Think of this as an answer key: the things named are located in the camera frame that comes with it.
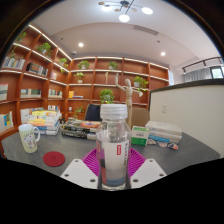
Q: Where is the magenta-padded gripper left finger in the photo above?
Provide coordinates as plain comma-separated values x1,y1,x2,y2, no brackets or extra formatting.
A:
60,148,101,190

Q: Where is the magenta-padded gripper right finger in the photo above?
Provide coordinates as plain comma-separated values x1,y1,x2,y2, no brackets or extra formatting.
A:
128,147,167,190

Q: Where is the clear plastic water bottle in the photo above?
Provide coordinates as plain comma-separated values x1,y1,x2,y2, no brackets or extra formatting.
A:
95,103,132,191

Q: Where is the flat round red coaster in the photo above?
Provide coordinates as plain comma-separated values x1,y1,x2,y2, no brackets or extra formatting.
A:
42,151,66,168

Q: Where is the green white small box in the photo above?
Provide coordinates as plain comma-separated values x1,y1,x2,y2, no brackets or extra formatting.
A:
130,125,150,147

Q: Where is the stack of dark books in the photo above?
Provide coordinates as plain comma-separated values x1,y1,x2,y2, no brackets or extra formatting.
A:
60,118,102,141

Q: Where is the tan upholstered chair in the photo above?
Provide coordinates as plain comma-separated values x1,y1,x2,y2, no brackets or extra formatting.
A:
131,107,151,128

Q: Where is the yellow striped white mug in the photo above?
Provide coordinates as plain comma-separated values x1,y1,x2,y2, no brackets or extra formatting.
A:
18,123,42,154

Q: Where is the dark office chair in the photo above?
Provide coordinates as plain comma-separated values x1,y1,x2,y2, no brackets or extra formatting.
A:
84,103,103,122

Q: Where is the white partition with dark top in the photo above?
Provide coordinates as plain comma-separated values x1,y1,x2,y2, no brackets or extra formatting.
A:
148,78,224,159

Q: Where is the wooden artist mannequin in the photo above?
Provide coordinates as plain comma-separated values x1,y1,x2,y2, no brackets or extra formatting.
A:
114,72,144,131

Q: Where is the grey window curtain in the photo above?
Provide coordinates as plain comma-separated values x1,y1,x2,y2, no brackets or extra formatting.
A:
183,67,213,83

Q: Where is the black ceiling track light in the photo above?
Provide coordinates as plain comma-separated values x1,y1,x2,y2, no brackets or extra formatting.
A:
181,56,224,73

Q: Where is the ceiling air vent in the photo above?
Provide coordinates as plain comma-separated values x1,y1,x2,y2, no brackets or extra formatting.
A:
132,24,159,36

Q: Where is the branched ceiling lamp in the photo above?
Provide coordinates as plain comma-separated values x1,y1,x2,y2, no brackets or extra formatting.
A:
98,0,154,24

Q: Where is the wooden wall shelf unit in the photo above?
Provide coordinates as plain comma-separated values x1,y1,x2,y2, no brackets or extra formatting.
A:
0,23,175,141

